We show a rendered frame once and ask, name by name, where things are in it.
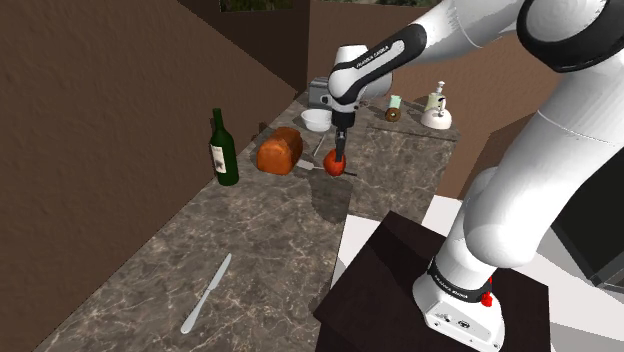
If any silver table knife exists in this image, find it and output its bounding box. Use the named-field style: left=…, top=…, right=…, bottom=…
left=179, top=252, right=234, bottom=336

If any white kettle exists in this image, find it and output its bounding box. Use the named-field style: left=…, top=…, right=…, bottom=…
left=420, top=97, right=454, bottom=131

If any white bowl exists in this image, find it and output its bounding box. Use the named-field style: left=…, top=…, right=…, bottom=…
left=300, top=108, right=334, bottom=133

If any pale green soap dispenser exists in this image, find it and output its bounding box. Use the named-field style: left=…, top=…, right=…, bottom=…
left=424, top=80, right=448, bottom=114

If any green wine bottle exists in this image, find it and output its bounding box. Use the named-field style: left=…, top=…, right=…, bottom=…
left=208, top=107, right=241, bottom=187

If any red apple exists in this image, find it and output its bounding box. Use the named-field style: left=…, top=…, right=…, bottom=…
left=323, top=148, right=348, bottom=178

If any dark robot stand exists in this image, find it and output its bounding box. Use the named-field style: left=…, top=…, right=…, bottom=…
left=312, top=209, right=553, bottom=352

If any grey toaster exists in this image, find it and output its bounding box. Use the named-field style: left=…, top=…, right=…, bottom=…
left=307, top=76, right=334, bottom=111

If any brown bread loaf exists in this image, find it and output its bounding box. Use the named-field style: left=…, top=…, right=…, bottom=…
left=255, top=126, right=305, bottom=177

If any black appliance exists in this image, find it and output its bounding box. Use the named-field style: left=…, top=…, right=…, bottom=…
left=549, top=145, right=624, bottom=295

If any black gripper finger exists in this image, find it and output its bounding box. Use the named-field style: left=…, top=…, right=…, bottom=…
left=334, top=129, right=349, bottom=165

